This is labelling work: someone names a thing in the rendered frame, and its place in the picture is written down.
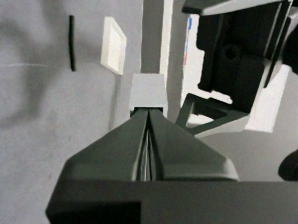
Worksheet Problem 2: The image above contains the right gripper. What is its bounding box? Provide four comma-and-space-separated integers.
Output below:
175, 0, 293, 138

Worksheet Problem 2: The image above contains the white shallow tray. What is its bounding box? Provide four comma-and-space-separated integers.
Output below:
101, 17, 126, 75

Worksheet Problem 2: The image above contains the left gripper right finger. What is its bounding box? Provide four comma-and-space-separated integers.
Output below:
148, 107, 239, 181

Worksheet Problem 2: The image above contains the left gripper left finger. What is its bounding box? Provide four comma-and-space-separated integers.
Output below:
56, 107, 148, 184

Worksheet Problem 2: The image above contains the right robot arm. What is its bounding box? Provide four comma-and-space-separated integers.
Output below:
263, 0, 298, 181

